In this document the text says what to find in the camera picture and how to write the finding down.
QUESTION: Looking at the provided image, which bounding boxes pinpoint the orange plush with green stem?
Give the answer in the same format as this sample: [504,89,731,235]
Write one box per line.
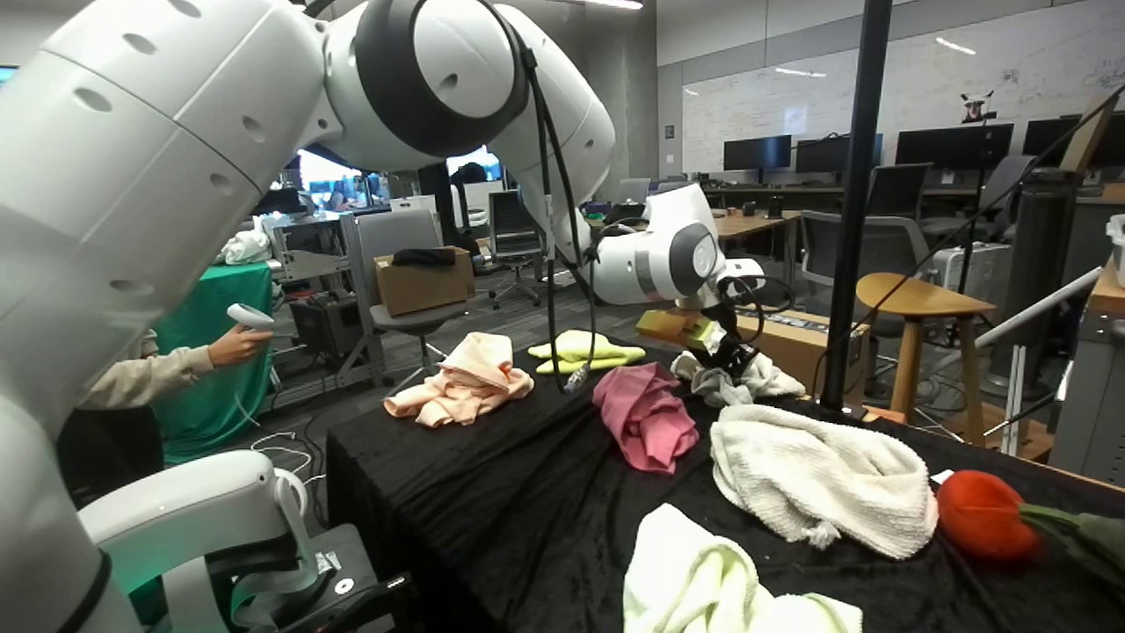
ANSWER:
[930,466,1125,590]

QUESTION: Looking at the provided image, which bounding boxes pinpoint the white handheld controller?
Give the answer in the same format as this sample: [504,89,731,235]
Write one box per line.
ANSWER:
[225,297,282,332]

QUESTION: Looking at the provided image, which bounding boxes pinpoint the silver metal pole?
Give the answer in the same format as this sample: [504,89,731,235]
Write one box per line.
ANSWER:
[969,262,1110,461]

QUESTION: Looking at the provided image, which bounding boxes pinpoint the long cardboard box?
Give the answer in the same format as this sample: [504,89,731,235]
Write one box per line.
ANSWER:
[750,304,875,407]

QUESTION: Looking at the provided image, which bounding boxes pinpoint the pale green white cloth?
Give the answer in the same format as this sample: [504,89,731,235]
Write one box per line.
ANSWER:
[619,499,868,633]

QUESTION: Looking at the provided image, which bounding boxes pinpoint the white plastic bag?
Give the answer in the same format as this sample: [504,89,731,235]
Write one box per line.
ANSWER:
[222,226,278,266]

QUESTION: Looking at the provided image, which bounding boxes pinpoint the peach cloth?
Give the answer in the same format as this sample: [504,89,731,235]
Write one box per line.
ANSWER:
[378,330,538,432]

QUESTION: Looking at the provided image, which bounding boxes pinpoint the grey office chair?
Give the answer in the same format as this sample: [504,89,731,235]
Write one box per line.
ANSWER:
[801,206,930,283]
[345,196,470,391]

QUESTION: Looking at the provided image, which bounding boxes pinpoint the pink cloth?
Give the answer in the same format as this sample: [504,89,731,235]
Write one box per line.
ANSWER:
[587,358,702,479]

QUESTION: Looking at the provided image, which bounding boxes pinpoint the person in beige sweater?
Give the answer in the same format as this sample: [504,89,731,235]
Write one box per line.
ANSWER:
[55,311,278,505]

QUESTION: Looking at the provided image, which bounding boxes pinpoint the dark grey cabinet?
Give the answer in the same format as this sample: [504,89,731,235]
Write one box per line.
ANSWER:
[1006,165,1110,311]

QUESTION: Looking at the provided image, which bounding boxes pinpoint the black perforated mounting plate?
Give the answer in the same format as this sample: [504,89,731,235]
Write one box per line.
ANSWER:
[225,519,416,633]

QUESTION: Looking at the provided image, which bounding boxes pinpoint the grey workbench with wooden top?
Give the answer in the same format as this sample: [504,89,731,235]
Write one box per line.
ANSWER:
[1047,261,1125,485]

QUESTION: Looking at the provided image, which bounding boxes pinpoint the black vertical pole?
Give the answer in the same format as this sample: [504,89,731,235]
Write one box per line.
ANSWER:
[815,0,895,414]

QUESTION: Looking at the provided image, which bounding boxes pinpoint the wooden stool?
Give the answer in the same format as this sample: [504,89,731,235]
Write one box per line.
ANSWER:
[855,270,997,446]

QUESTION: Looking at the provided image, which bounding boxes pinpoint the black computer monitor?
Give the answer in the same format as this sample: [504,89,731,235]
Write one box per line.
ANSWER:
[719,132,795,180]
[1019,110,1085,162]
[894,119,1015,172]
[795,130,886,180]

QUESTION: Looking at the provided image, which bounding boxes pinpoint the black velvet tablecloth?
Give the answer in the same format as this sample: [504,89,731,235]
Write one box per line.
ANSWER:
[324,348,1125,633]

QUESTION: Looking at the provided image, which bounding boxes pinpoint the yellow cloth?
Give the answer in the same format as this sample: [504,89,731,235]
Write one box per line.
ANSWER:
[522,328,650,380]

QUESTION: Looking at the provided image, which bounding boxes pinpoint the wooden office table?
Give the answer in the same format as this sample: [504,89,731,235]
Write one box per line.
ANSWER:
[711,206,805,255]

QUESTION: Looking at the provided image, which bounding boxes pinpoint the large white waffle towel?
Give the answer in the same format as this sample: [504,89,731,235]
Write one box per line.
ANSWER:
[706,396,941,561]

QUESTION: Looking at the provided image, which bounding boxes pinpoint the white floor cables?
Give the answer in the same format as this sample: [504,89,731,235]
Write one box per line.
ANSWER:
[246,430,331,485]

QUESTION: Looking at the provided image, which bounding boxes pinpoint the white cloth with grey patch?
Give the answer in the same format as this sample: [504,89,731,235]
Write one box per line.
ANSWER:
[663,348,810,412]

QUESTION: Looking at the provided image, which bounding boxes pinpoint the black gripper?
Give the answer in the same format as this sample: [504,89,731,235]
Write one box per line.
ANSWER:
[684,304,759,384]

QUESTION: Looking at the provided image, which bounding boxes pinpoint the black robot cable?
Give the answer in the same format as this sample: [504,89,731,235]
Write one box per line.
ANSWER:
[508,28,604,395]

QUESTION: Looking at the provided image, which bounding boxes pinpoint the green table cover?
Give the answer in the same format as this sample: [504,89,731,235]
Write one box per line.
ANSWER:
[151,261,278,466]

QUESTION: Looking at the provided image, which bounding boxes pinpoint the small brown cardboard box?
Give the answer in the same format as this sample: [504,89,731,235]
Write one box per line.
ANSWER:
[371,242,478,321]

